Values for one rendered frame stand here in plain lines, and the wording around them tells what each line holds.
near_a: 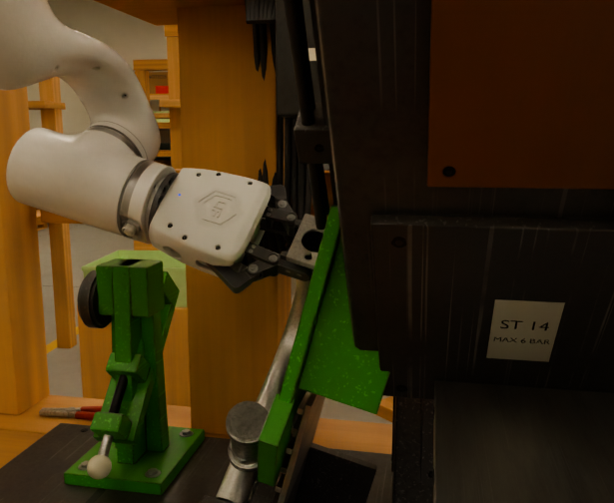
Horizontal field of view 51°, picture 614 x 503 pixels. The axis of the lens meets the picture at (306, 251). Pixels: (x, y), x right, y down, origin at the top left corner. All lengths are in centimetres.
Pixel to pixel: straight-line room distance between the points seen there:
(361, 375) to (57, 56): 39
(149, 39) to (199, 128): 1045
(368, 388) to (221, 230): 21
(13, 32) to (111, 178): 16
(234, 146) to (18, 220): 39
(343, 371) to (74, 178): 33
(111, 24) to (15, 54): 1103
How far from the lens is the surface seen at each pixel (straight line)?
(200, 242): 62
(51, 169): 69
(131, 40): 1147
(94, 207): 67
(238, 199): 64
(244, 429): 56
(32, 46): 62
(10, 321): 112
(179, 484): 86
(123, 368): 84
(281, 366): 70
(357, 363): 54
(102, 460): 81
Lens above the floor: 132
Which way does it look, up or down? 10 degrees down
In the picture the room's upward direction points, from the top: straight up
